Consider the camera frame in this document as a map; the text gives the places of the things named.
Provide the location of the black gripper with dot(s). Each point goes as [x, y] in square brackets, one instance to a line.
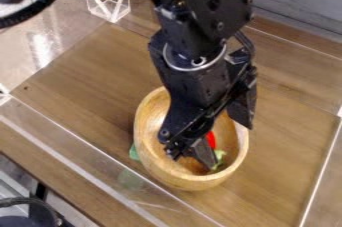
[221, 86]

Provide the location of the red plush strawberry toy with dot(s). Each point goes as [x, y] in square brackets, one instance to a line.
[219, 153]

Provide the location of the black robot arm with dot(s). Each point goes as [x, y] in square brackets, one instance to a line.
[203, 58]

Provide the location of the wooden brown bowl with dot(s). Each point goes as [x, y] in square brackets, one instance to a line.
[186, 174]

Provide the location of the green block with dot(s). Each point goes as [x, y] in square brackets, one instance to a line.
[134, 154]

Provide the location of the black clamp base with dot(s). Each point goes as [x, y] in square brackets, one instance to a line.
[44, 215]

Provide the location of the clear acrylic corner bracket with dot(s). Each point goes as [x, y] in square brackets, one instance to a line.
[111, 10]

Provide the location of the clear acrylic tray wall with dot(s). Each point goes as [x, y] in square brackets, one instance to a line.
[79, 74]

